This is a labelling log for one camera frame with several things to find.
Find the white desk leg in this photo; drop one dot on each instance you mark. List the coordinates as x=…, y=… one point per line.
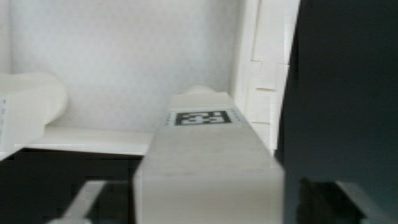
x=32, y=105
x=209, y=179

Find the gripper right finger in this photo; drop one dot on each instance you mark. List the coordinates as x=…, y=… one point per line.
x=334, y=203

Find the white desk top tray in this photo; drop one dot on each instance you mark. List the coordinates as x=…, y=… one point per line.
x=135, y=49

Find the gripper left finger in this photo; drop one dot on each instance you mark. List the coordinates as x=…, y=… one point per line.
x=76, y=211

